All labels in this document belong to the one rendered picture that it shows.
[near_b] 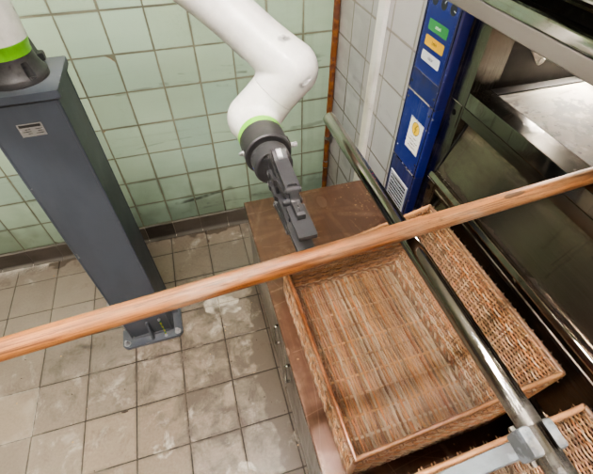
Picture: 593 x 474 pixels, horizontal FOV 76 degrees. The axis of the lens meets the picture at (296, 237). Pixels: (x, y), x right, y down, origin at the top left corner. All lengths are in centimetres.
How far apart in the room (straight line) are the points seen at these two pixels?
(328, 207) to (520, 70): 79
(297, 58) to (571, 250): 67
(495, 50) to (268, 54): 54
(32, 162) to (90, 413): 108
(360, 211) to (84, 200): 97
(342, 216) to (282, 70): 84
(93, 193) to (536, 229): 119
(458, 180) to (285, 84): 57
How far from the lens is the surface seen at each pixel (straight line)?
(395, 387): 115
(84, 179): 127
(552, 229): 97
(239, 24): 79
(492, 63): 108
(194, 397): 178
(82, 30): 175
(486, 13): 82
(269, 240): 141
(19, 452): 199
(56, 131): 119
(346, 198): 158
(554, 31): 72
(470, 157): 112
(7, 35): 115
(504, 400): 56
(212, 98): 184
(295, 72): 78
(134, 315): 55
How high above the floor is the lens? 164
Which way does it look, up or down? 48 degrees down
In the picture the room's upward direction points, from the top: straight up
